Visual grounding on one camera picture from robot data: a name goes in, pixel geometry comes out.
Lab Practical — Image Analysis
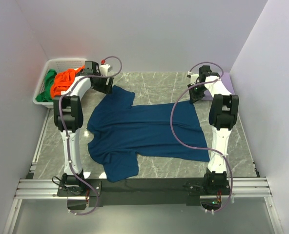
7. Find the white plastic laundry basket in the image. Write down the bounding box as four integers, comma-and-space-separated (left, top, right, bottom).
32, 58, 89, 109

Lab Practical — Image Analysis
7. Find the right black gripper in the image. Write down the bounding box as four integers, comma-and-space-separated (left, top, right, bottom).
187, 82, 207, 104

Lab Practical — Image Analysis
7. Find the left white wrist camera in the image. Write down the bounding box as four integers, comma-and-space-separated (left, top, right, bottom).
99, 58, 113, 77

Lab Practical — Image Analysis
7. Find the orange t shirt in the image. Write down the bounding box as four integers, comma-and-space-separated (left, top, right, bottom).
50, 66, 85, 99

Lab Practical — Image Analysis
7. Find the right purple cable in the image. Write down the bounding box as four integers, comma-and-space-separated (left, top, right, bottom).
170, 62, 233, 216

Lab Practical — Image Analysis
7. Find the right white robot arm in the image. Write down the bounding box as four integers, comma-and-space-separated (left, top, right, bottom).
187, 65, 239, 195

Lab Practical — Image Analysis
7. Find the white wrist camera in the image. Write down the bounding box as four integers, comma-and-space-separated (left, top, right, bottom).
187, 71, 199, 85
99, 58, 113, 77

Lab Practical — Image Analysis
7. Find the blue t shirt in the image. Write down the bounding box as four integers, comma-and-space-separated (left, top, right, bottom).
87, 86, 209, 182

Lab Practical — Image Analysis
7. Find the folded purple t shirt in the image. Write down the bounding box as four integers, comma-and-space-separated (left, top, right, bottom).
202, 73, 235, 101

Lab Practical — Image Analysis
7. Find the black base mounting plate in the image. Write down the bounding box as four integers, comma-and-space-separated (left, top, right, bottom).
57, 178, 231, 207

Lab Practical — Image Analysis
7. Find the green t shirt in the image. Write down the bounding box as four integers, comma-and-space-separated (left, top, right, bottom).
35, 69, 57, 102

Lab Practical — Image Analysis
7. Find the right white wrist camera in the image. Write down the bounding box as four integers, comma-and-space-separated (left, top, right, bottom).
187, 71, 199, 85

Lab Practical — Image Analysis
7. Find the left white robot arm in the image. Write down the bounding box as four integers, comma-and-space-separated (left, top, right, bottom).
50, 59, 113, 196

